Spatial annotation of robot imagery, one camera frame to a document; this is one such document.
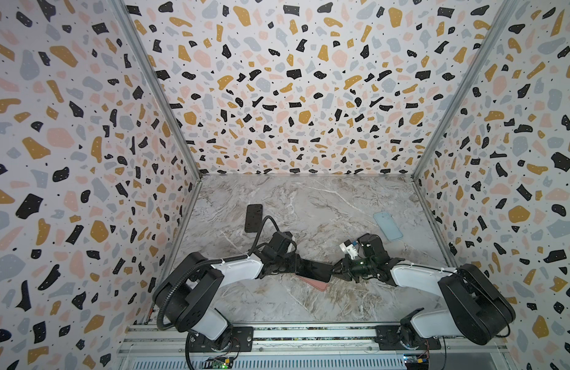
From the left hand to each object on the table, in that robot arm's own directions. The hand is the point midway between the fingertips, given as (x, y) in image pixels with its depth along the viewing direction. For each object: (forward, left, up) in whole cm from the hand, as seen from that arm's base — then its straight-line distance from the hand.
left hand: (302, 262), depth 87 cm
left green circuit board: (-30, +26, -4) cm, 40 cm away
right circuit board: (-31, -34, -4) cm, 46 cm away
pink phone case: (-7, -7, -4) cm, 11 cm away
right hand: (-4, -8, +3) cm, 10 cm away
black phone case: (+25, +22, -7) cm, 34 cm away
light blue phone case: (+19, -40, -5) cm, 44 cm away
